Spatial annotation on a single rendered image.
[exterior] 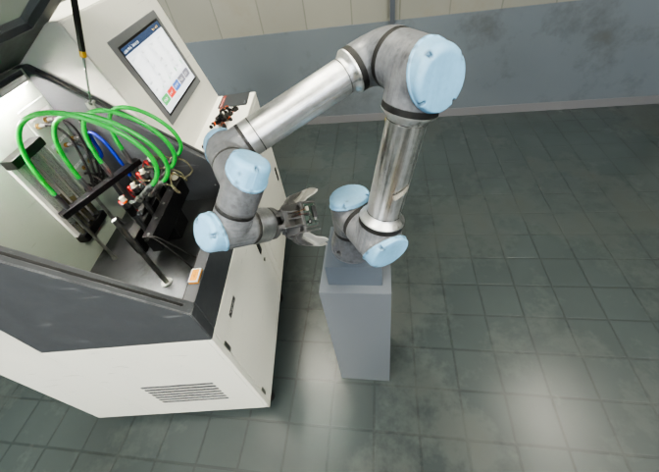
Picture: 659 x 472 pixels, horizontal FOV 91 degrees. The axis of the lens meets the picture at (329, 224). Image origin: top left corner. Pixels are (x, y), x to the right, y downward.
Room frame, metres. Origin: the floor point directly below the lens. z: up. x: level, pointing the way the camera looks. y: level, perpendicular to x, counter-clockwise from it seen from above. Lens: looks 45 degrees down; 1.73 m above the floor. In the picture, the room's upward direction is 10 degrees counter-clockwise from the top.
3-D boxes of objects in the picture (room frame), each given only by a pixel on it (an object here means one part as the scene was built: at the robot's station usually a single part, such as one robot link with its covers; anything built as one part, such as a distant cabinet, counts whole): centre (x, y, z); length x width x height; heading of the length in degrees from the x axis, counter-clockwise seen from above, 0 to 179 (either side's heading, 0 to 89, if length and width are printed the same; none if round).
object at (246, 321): (0.86, 0.40, 0.44); 0.65 x 0.02 x 0.68; 174
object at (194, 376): (0.89, 0.68, 0.39); 0.70 x 0.58 x 0.79; 174
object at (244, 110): (1.57, 0.43, 0.96); 0.70 x 0.22 x 0.03; 174
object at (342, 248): (0.70, -0.07, 0.95); 0.15 x 0.15 x 0.10
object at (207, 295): (0.86, 0.41, 0.87); 0.62 x 0.04 x 0.16; 174
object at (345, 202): (0.69, -0.07, 1.07); 0.13 x 0.12 x 0.14; 20
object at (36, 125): (1.16, 0.89, 1.20); 0.13 x 0.03 x 0.31; 174
